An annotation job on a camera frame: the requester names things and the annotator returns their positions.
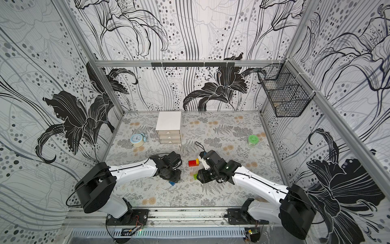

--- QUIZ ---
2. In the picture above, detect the white slotted cable duct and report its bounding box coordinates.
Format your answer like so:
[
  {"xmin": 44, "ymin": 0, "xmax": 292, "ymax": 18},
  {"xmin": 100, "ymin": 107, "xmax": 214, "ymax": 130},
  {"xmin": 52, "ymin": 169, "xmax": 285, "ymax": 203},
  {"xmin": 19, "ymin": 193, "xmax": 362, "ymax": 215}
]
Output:
[{"xmin": 71, "ymin": 227, "xmax": 246, "ymax": 239}]

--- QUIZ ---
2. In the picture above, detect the black wall hook bar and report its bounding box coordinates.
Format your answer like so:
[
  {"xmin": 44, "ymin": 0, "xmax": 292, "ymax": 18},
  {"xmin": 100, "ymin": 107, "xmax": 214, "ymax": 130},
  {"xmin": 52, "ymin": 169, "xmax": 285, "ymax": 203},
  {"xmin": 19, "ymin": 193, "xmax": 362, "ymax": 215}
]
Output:
[{"xmin": 151, "ymin": 62, "xmax": 236, "ymax": 67}]

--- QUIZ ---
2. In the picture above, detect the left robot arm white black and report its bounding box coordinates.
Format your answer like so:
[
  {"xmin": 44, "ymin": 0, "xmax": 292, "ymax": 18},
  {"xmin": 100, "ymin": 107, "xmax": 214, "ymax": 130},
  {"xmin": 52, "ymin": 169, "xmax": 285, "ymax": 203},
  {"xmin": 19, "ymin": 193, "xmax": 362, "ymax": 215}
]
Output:
[{"xmin": 75, "ymin": 151, "xmax": 182, "ymax": 220}]

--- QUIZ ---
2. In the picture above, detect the small blue alarm clock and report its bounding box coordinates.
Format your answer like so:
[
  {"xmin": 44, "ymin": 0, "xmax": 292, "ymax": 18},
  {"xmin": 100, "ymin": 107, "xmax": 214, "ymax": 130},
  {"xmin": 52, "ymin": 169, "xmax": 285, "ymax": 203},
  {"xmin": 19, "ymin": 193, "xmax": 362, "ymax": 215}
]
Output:
[{"xmin": 130, "ymin": 133, "xmax": 148, "ymax": 148}]

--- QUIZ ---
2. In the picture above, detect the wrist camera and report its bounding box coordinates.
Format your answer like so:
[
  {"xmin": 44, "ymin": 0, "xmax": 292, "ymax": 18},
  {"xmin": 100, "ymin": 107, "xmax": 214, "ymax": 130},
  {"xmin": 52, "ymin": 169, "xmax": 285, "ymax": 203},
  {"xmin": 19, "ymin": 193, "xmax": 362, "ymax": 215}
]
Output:
[
  {"xmin": 198, "ymin": 150, "xmax": 226, "ymax": 170},
  {"xmin": 162, "ymin": 151, "xmax": 182, "ymax": 169}
]

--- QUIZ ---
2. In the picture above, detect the white drawer cabinet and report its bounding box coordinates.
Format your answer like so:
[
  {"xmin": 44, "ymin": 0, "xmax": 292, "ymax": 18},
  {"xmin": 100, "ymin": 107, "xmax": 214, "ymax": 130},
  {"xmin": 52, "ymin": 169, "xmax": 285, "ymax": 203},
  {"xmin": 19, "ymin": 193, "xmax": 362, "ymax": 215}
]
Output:
[{"xmin": 155, "ymin": 111, "xmax": 182, "ymax": 144}]

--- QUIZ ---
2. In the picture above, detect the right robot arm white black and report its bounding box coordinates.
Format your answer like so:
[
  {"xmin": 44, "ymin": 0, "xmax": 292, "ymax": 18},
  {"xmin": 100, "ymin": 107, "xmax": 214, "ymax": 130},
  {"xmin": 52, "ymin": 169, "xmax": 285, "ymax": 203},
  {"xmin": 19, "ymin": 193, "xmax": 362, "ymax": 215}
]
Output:
[{"xmin": 197, "ymin": 158, "xmax": 317, "ymax": 240}]

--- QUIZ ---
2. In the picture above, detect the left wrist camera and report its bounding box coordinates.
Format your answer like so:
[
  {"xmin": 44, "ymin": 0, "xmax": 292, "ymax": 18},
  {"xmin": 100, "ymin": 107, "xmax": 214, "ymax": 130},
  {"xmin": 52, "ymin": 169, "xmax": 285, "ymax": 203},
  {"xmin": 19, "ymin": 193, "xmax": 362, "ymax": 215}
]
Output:
[{"xmin": 162, "ymin": 151, "xmax": 182, "ymax": 169}]

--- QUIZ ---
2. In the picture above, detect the red lego brick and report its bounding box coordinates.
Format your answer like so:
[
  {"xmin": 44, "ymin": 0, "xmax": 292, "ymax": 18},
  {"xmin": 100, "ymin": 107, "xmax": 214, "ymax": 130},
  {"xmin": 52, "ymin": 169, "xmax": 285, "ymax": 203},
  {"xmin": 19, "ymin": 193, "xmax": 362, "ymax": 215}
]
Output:
[{"xmin": 188, "ymin": 160, "xmax": 197, "ymax": 167}]

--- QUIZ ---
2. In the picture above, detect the black wire basket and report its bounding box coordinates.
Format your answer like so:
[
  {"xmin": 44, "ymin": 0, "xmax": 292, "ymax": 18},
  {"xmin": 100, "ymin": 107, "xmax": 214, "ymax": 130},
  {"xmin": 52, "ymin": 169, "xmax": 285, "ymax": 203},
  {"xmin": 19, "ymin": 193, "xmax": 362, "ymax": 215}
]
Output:
[{"xmin": 257, "ymin": 63, "xmax": 311, "ymax": 118}]

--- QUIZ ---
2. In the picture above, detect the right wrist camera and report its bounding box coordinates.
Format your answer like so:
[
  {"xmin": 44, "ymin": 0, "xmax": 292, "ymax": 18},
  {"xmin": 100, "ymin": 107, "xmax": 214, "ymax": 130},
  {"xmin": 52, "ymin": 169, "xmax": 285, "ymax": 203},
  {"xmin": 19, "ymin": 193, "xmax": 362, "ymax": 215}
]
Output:
[{"xmin": 198, "ymin": 150, "xmax": 226, "ymax": 170}]

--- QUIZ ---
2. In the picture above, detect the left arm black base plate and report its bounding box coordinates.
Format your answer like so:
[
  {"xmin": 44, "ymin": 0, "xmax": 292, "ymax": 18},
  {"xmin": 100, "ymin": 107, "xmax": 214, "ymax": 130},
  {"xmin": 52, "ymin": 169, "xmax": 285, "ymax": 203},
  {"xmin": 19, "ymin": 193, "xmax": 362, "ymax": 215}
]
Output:
[{"xmin": 106, "ymin": 209, "xmax": 149, "ymax": 226}]

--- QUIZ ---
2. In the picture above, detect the aluminium front rail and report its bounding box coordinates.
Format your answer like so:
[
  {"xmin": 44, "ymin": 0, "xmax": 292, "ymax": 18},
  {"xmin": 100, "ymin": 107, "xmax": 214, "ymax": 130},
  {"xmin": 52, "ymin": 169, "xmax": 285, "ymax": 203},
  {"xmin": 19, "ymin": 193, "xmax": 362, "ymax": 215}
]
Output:
[{"xmin": 62, "ymin": 206, "xmax": 314, "ymax": 228}]

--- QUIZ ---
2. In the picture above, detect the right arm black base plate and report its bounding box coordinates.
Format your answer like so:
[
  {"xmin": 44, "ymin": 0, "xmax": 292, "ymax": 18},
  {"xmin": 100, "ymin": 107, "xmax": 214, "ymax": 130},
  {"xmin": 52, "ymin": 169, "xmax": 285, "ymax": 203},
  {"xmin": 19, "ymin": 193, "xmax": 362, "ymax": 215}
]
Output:
[{"xmin": 224, "ymin": 208, "xmax": 269, "ymax": 225}]

